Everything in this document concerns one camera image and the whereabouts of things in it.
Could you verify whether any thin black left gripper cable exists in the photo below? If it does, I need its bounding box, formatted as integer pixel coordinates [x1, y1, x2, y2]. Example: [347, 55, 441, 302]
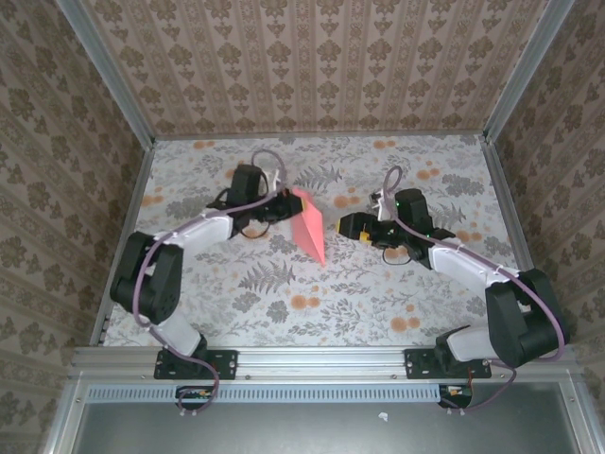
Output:
[240, 219, 274, 240]

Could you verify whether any thin black right gripper cable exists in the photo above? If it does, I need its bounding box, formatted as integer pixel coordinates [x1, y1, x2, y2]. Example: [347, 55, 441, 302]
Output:
[381, 245, 413, 267]

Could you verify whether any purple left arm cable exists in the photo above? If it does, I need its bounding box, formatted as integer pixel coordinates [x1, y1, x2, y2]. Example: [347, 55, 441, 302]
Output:
[131, 148, 288, 420]

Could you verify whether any grey slotted cable duct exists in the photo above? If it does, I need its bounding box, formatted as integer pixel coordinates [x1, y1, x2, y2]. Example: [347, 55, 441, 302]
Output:
[87, 384, 448, 402]

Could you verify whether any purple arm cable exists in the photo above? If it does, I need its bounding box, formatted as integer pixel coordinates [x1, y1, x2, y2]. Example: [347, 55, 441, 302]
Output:
[381, 165, 568, 417]
[131, 148, 288, 420]

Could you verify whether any grey metal sheet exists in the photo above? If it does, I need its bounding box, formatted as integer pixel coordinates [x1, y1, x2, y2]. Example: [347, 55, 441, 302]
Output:
[73, 399, 585, 454]

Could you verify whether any long aluminium frame beam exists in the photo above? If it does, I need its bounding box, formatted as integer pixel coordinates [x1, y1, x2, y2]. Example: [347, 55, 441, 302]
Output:
[70, 343, 585, 380]

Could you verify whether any aluminium side rail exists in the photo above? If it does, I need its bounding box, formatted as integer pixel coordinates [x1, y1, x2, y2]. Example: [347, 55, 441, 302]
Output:
[89, 141, 157, 346]
[480, 135, 560, 345]

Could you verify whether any aluminium frame around metal sheet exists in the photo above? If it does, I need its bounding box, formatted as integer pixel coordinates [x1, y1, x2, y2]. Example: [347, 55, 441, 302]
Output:
[41, 370, 605, 454]

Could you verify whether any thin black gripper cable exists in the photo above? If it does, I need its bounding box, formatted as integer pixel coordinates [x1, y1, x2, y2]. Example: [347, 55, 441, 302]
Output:
[240, 219, 274, 240]
[381, 245, 413, 267]

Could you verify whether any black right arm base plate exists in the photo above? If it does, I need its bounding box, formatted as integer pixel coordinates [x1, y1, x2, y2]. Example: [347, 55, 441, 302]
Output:
[405, 348, 493, 380]

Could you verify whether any slanted aluminium frame post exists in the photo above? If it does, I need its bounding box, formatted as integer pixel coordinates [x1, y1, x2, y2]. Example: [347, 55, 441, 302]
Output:
[482, 0, 576, 143]
[60, 0, 157, 148]

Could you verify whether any black connector board with wires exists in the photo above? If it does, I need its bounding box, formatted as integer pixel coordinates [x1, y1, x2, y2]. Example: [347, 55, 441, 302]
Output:
[437, 382, 475, 409]
[175, 385, 215, 410]

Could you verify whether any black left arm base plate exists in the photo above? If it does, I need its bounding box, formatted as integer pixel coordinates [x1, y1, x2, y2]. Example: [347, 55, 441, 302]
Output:
[154, 348, 238, 380]

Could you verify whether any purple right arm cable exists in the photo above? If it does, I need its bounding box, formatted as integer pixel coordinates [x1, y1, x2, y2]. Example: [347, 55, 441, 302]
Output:
[381, 165, 568, 417]

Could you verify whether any pink cloth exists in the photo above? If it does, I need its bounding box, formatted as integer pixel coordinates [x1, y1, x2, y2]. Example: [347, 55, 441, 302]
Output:
[290, 185, 327, 268]

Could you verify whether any floral patterned table cover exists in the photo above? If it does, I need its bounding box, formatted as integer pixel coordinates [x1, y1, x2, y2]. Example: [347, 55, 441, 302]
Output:
[101, 135, 545, 349]

